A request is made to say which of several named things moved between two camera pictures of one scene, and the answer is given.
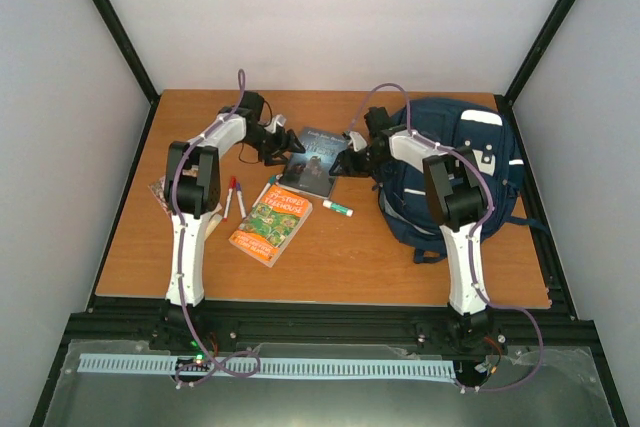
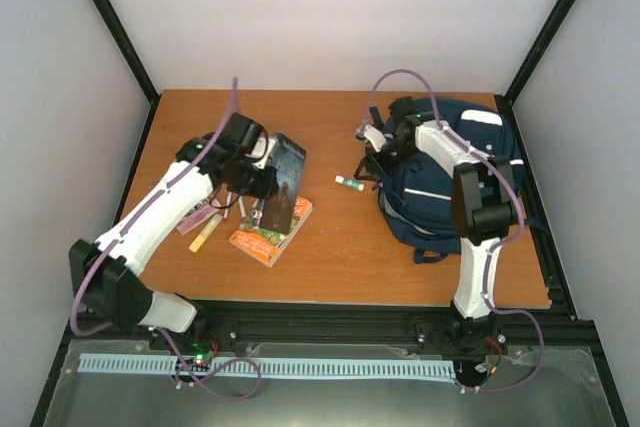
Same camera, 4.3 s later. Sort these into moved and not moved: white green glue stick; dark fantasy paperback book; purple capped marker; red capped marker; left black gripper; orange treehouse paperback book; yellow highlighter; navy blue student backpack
Moved: dark fantasy paperback book; left black gripper; white green glue stick
Not moved: orange treehouse paperback book; red capped marker; yellow highlighter; navy blue student backpack; purple capped marker
